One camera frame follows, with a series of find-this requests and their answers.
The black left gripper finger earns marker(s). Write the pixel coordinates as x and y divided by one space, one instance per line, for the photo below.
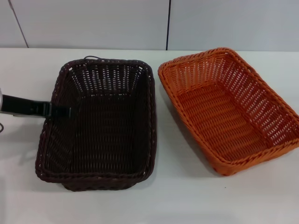
59 110

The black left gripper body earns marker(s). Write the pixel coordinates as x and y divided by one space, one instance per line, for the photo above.
21 105

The dark brown wicker basket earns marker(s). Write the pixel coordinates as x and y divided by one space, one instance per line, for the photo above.
102 130

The orange wicker basket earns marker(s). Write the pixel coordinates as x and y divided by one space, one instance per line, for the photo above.
219 116

